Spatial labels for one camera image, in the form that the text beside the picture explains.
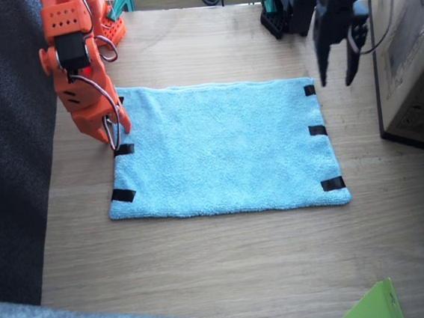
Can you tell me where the brown cardboard box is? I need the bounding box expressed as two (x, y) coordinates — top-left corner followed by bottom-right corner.
(366, 0), (424, 156)

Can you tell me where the lime green plastic bracket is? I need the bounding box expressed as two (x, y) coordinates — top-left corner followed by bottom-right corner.
(328, 277), (405, 318)

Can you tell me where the orange gripper servo cable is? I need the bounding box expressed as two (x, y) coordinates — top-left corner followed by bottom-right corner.
(68, 70), (128, 156)

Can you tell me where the light blue towel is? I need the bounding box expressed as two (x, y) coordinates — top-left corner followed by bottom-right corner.
(96, 66), (353, 228)

